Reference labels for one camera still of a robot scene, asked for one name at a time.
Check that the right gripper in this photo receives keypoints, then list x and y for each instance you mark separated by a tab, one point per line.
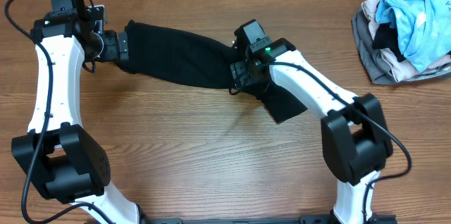
240	75

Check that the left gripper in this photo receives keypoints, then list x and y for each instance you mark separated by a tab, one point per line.
112	52

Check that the black t-shirt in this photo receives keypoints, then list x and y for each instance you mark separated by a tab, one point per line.
188	59

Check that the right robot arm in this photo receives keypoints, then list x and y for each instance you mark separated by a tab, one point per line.
355	141

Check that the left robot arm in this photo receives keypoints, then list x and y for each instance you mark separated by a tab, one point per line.
60	159

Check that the grey garment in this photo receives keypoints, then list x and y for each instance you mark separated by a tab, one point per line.
379	71

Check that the black garment in pile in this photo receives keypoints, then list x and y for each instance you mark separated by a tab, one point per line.
386	37

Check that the light blue t-shirt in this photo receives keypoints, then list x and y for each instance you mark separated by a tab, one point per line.
423	28

